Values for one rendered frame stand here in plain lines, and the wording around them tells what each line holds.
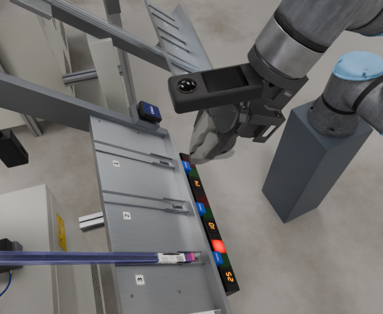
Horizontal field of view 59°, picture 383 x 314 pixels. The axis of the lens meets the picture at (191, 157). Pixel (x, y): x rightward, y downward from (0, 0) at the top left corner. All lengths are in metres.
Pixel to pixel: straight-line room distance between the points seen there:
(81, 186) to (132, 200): 1.02
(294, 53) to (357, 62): 0.59
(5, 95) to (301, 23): 0.49
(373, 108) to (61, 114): 0.72
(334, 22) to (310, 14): 0.03
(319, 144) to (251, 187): 0.57
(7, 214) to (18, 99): 0.34
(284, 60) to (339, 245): 1.22
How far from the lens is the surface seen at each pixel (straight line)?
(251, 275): 1.42
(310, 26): 0.39
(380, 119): 0.95
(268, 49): 0.41
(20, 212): 0.90
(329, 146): 1.07
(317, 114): 1.07
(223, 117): 0.46
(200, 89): 0.41
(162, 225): 0.63
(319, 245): 1.52
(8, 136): 0.37
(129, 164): 0.67
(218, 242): 0.74
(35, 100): 0.67
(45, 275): 0.82
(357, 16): 0.42
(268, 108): 0.48
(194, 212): 0.68
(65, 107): 0.68
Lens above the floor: 1.35
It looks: 56 degrees down
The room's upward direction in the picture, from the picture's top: straight up
